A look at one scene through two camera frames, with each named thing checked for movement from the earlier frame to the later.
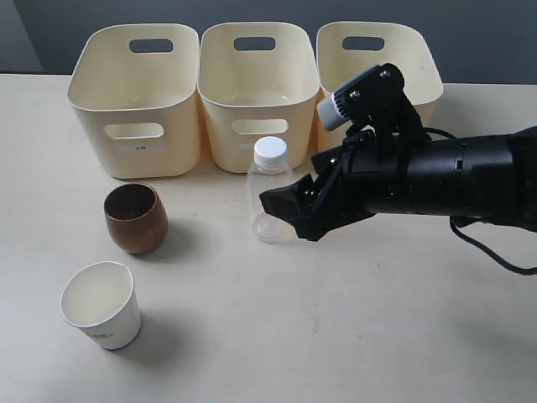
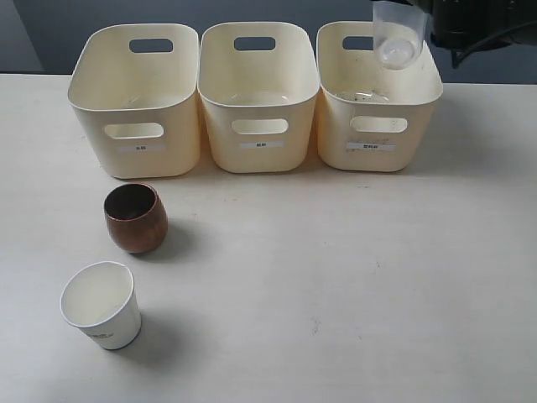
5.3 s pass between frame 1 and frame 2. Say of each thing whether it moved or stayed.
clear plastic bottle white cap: moved
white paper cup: stayed
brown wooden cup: stayed
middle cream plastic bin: stayed
